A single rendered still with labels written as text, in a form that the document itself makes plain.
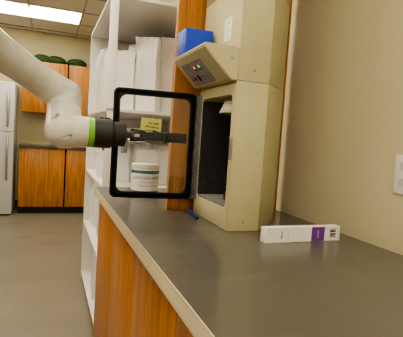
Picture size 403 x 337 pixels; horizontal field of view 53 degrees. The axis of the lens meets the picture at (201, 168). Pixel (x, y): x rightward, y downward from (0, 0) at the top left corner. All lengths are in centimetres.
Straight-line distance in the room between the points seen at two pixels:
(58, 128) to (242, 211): 61
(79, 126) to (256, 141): 54
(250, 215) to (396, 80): 60
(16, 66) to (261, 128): 73
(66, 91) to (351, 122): 93
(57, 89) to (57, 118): 10
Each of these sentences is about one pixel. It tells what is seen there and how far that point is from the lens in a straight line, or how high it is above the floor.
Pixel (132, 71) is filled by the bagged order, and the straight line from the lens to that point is 259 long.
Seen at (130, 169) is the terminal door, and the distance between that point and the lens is 152.
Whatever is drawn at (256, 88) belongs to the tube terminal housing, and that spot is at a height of 139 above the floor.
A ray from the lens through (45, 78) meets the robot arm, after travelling 127.
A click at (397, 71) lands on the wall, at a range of 138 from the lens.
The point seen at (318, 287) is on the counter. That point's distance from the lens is 90.
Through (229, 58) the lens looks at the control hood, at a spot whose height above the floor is 147.
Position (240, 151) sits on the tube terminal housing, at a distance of 128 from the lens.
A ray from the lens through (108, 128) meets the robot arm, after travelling 125.
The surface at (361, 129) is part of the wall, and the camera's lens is 145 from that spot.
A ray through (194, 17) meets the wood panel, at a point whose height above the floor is 168.
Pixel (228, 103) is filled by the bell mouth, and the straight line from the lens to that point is 138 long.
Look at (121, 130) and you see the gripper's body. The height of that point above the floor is 124.
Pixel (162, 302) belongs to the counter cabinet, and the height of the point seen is 84.
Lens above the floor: 123
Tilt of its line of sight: 4 degrees down
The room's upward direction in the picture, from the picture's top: 4 degrees clockwise
